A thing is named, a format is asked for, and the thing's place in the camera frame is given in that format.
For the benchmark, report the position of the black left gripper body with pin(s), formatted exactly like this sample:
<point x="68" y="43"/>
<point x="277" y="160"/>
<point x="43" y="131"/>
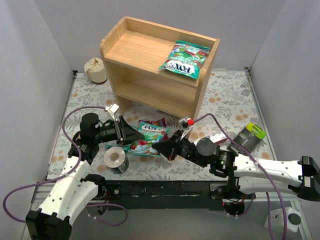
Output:
<point x="118" y="130"/>

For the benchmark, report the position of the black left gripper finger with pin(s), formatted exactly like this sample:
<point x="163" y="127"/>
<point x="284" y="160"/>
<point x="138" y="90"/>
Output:
<point x="129" y="134"/>
<point x="123" y="125"/>

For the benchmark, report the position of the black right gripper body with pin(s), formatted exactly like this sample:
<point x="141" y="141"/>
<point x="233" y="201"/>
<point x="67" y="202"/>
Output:
<point x="173" y="149"/>

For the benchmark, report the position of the green mint candy bag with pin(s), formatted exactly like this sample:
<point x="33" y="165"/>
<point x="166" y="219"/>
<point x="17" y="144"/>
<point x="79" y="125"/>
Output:
<point x="152" y="134"/>

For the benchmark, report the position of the teal candy bag back side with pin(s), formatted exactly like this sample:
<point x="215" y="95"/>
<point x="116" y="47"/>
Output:
<point x="124" y="147"/>

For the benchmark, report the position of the purple berry candy bag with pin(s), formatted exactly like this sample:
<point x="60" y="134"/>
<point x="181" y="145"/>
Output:
<point x="160" y="123"/>

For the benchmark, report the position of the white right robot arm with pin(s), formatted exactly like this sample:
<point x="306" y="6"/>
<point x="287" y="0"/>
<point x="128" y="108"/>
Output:
<point x="244" y="175"/>

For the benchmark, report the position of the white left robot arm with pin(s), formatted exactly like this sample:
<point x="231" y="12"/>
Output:
<point x="54" y="218"/>

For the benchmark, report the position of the wooden two-tier shelf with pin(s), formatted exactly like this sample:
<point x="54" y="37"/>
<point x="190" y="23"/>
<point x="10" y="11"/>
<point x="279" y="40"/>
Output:
<point x="132" y="53"/>

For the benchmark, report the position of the green Fox's candy bag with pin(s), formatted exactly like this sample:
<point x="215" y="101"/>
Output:
<point x="186" y="59"/>

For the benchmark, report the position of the red white toothpaste box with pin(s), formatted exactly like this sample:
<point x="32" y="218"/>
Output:
<point x="216" y="138"/>

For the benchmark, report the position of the black green razor box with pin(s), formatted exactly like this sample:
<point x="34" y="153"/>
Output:
<point x="248" y="138"/>

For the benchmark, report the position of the floral table mat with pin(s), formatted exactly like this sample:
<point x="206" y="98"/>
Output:
<point x="228" y="105"/>

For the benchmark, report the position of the beige wrapped tissue roll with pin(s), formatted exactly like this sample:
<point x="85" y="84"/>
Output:
<point x="95" y="70"/>

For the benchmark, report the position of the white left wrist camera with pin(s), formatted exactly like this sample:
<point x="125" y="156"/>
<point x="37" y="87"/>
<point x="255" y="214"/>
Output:
<point x="112" y="110"/>

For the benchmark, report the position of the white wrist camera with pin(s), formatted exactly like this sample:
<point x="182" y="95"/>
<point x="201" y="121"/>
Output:
<point x="112" y="110"/>
<point x="187" y="124"/>

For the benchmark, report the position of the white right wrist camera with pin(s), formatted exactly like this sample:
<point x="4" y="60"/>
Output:
<point x="187" y="124"/>

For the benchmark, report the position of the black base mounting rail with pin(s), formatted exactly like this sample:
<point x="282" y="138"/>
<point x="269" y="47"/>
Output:
<point x="165" y="194"/>

